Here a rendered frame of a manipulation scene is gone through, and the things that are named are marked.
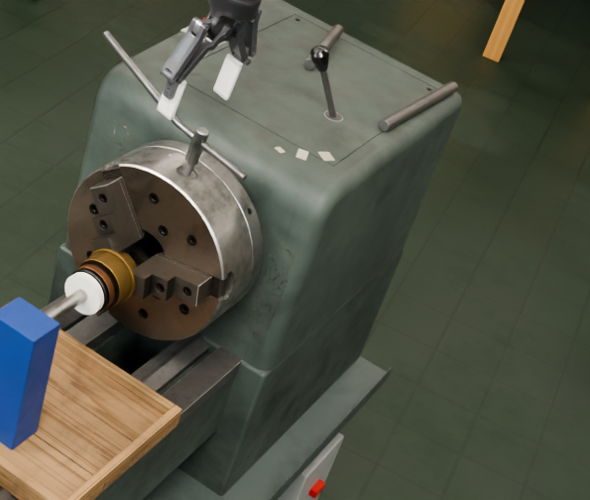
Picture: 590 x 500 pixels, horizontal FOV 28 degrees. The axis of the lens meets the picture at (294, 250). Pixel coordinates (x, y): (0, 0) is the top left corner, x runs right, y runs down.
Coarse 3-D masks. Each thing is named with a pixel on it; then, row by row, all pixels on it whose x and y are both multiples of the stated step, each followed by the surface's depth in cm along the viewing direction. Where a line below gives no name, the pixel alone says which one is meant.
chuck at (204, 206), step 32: (128, 160) 194; (160, 160) 192; (160, 192) 189; (192, 192) 188; (224, 192) 193; (160, 224) 192; (192, 224) 189; (224, 224) 190; (192, 256) 191; (224, 256) 189; (128, 320) 204; (160, 320) 201; (192, 320) 197
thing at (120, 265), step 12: (96, 252) 189; (108, 252) 188; (120, 252) 191; (84, 264) 187; (96, 264) 186; (108, 264) 186; (120, 264) 187; (132, 264) 190; (96, 276) 183; (108, 276) 185; (120, 276) 186; (132, 276) 187; (108, 288) 184; (120, 288) 186; (132, 288) 188; (108, 300) 185; (120, 300) 188
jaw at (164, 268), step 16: (160, 256) 194; (144, 272) 189; (160, 272) 190; (176, 272) 190; (192, 272) 191; (144, 288) 188; (160, 288) 190; (176, 288) 190; (192, 288) 188; (208, 288) 191; (224, 288) 193; (192, 304) 190
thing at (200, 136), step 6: (198, 132) 185; (204, 132) 186; (192, 138) 187; (198, 138) 186; (204, 138) 186; (192, 144) 187; (198, 144) 186; (192, 150) 187; (198, 150) 187; (186, 156) 188; (192, 156) 188; (198, 156) 188; (186, 162) 189; (192, 162) 188; (186, 168) 190; (192, 168) 190; (186, 174) 190
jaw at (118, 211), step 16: (112, 176) 193; (96, 192) 191; (112, 192) 190; (128, 192) 193; (112, 208) 190; (128, 208) 192; (96, 224) 191; (112, 224) 189; (128, 224) 192; (96, 240) 189; (112, 240) 189; (128, 240) 192
